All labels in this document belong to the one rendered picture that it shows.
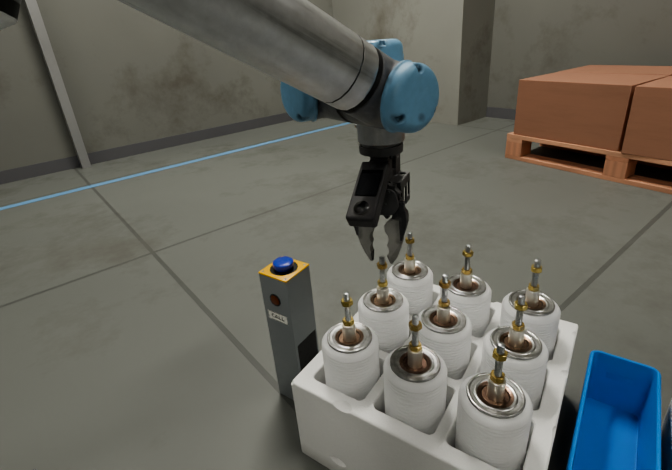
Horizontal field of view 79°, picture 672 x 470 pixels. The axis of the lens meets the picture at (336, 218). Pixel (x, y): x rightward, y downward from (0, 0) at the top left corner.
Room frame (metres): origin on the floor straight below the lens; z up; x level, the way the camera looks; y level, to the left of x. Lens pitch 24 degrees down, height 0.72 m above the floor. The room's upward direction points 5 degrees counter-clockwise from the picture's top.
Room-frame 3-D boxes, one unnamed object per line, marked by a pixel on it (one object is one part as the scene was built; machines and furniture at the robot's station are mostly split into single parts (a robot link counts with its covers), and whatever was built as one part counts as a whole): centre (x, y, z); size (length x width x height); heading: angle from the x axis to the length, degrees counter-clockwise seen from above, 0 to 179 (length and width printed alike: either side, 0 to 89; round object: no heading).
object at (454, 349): (0.57, -0.17, 0.16); 0.10 x 0.10 x 0.18
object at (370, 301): (0.64, -0.08, 0.25); 0.08 x 0.08 x 0.01
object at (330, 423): (0.57, -0.17, 0.09); 0.39 x 0.39 x 0.18; 54
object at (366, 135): (0.65, -0.08, 0.57); 0.08 x 0.08 x 0.05
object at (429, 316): (0.57, -0.17, 0.25); 0.08 x 0.08 x 0.01
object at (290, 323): (0.68, 0.11, 0.16); 0.07 x 0.07 x 0.31; 54
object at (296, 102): (0.58, -0.01, 0.65); 0.11 x 0.11 x 0.08; 34
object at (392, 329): (0.64, -0.08, 0.16); 0.10 x 0.10 x 0.18
